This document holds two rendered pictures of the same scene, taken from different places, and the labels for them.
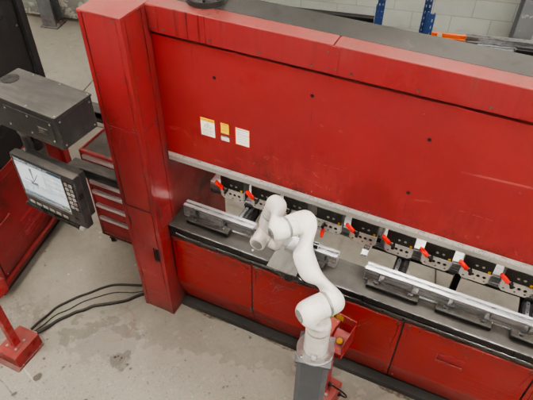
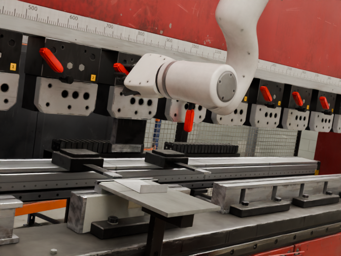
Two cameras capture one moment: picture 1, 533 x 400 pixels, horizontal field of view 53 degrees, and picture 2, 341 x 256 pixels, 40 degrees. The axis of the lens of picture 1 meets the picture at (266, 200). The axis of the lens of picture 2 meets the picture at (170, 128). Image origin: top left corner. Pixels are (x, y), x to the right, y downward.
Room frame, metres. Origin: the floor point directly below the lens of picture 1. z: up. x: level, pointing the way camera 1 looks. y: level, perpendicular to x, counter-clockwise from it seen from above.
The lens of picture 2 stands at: (1.62, 0.93, 1.28)
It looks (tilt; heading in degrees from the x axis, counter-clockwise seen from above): 5 degrees down; 291
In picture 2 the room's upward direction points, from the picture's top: 8 degrees clockwise
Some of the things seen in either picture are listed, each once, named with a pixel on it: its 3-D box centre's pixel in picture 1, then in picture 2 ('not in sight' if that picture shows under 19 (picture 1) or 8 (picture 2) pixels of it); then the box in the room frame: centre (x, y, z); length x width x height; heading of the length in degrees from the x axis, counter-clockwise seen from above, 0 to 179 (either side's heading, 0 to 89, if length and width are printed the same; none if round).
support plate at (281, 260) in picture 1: (289, 255); (158, 196); (2.05, -0.14, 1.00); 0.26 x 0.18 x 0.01; 156
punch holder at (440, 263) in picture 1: (439, 251); (290, 107); (1.86, -0.91, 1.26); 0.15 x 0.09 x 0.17; 66
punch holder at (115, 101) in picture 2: (297, 205); (128, 86); (2.19, -0.18, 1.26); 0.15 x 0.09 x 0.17; 66
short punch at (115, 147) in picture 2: not in sight; (128, 134); (2.18, -0.20, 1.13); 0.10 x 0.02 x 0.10; 66
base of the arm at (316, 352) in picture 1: (316, 339); not in sight; (1.43, -0.26, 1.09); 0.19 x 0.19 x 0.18
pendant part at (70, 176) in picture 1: (56, 185); not in sight; (2.15, 1.14, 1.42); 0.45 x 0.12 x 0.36; 62
